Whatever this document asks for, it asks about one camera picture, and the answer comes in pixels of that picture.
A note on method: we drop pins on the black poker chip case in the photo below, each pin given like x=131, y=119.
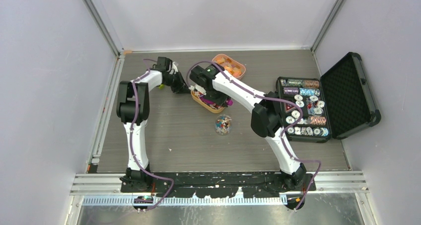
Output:
x=335, y=106

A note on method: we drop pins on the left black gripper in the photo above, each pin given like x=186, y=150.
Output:
x=182, y=88

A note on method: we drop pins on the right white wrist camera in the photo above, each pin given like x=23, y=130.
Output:
x=200, y=89

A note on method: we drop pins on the clear plastic cup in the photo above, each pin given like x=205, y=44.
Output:
x=223, y=125

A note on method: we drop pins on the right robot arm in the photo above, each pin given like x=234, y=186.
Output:
x=266, y=121

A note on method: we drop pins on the magenta plastic scoop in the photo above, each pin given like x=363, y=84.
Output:
x=227, y=103

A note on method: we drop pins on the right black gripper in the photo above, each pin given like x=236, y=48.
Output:
x=221, y=100

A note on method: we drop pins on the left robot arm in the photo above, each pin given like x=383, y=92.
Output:
x=133, y=109

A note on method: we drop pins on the pink tray popsicle candies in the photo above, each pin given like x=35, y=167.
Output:
x=235, y=68

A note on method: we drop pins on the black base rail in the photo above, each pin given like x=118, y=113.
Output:
x=213, y=184

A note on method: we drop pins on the tan tray round lollipops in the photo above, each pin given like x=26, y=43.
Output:
x=211, y=107

